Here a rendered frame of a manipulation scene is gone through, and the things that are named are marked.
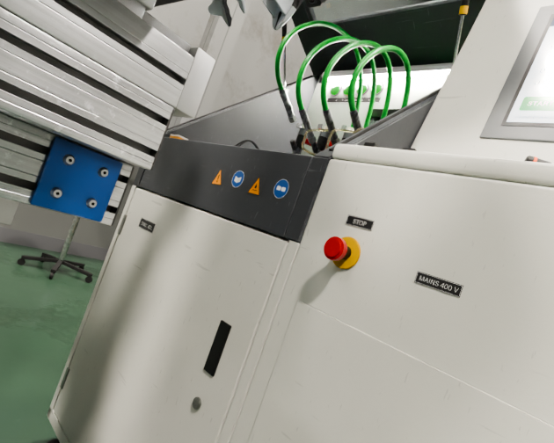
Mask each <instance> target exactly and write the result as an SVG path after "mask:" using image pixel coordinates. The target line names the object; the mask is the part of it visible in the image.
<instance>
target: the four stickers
mask: <svg viewBox="0 0 554 443"><path fill-rule="evenodd" d="M225 172H226V169H219V168H216V169H215V174H214V176H213V179H212V182H211V185H222V181H223V178H224V175H225ZM245 174H246V171H241V170H235V172H234V175H233V177H232V179H231V182H230V186H231V187H235V188H238V189H241V186H242V183H243V181H244V177H245ZM265 180H266V178H263V177H259V176H255V175H253V177H252V180H251V183H250V186H249V189H248V191H247V193H249V194H252V195H256V196H259V195H260V192H261V190H262V187H263V184H264V183H265ZM291 182H292V181H291V180H288V179H285V178H277V181H276V183H275V186H274V188H273V191H272V194H271V196H272V197H275V198H277V199H280V200H285V198H286V196H287V193H288V189H289V187H290V185H291Z"/></svg>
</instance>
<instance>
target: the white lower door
mask: <svg viewBox="0 0 554 443"><path fill-rule="evenodd" d="M117 234H119V236H118V238H117V241H116V244H115V245H114V248H113V252H112V255H111V257H110V259H109V262H108V265H107V267H106V271H105V273H104V276H103V279H102V281H101V283H100V286H99V289H98V292H97V295H96V297H95V300H94V303H93V304H92V307H91V311H90V314H89V316H88V318H87V321H86V324H85V326H84V330H83V332H82V335H81V337H80V340H79V342H78V345H77V348H76V351H75V354H74V356H73V359H72V361H71V363H70V366H69V367H67V369H66V372H65V375H64V376H63V379H62V383H61V386H60V387H61V391H60V394H59V396H58V399H57V401H56V404H55V407H54V411H55V414H56V416H57V417H58V419H59V421H60V423H61V425H62V428H63V430H64V431H65V433H66V435H67V437H68V439H69V442H70V443H217V442H218V440H219V437H220V435H221V432H222V428H223V425H224V423H225V420H226V417H227V415H228V412H229V409H230V406H231V403H232V400H233V397H234V395H235V393H236V390H237V385H238V383H239V381H240V378H241V375H242V372H243V370H244V366H245V363H246V361H247V358H248V356H249V353H250V350H251V346H252V343H253V341H254V338H255V336H256V333H257V330H258V328H259V324H260V321H261V318H262V316H263V314H264V311H265V308H266V304H267V302H268V299H269V296H270V293H271V291H272V289H273V284H274V282H275V279H276V277H277V274H278V271H279V269H280V266H281V262H282V259H283V257H284V254H285V251H286V249H287V247H288V242H287V241H285V240H282V239H280V238H277V237H274V236H270V235H268V234H265V233H262V232H260V231H257V230H255V229H250V228H248V227H245V226H243V225H240V224H237V223H235V222H233V221H228V220H225V219H223V218H221V217H218V216H215V215H212V214H209V213H206V212H203V211H200V210H199V209H196V208H193V207H189V206H187V205H184V204H181V203H178V202H176V201H174V200H169V199H166V198H164V197H162V196H159V195H156V194H154V193H151V192H147V191H144V190H142V189H139V188H136V189H135V193H134V196H133V199H132V200H131V203H130V206H129V208H128V212H127V215H125V214H124V216H123V219H122V222H121V224H120V228H119V230H118V233H117Z"/></svg>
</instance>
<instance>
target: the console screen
mask: <svg viewBox="0 0 554 443"><path fill-rule="evenodd" d="M479 138H483V139H497V140H512V141H526V142H554V5H549V6H543V7H541V8H540V9H539V12H538V13H537V15H536V18H535V20H534V22H533V24H532V26H531V28H530V30H529V32H528V35H527V37H526V39H525V41H524V43H523V45H522V47H521V50H520V52H519V54H518V56H517V58H516V60H515V62H514V65H513V67H512V69H511V71H510V73H509V75H508V77H507V80H506V82H505V84H504V86H503V88H502V90H501V92H500V94H499V97H498V99H497V101H496V103H495V105H494V107H493V109H492V112H491V114H490V116H489V118H488V120H487V122H486V123H485V127H484V129H483V131H482V133H481V135H480V136H479Z"/></svg>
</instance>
